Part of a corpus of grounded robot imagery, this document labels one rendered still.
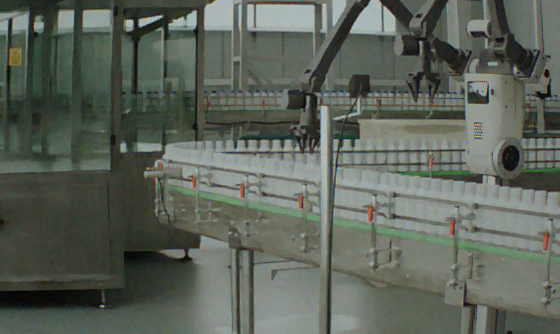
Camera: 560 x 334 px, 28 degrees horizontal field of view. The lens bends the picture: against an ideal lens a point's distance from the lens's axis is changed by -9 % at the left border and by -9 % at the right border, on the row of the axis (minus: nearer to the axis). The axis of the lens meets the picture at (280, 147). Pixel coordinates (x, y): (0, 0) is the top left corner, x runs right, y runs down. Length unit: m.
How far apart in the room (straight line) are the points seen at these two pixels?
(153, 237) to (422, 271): 6.29
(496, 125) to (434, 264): 0.90
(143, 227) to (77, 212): 2.27
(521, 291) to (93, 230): 4.71
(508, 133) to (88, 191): 3.78
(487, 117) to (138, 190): 5.69
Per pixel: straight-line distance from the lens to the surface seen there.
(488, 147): 4.33
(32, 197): 7.41
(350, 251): 3.98
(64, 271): 7.52
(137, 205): 9.69
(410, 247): 3.67
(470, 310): 3.50
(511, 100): 4.34
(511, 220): 3.28
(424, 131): 8.58
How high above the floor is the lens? 1.45
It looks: 3 degrees down
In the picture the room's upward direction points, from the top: straight up
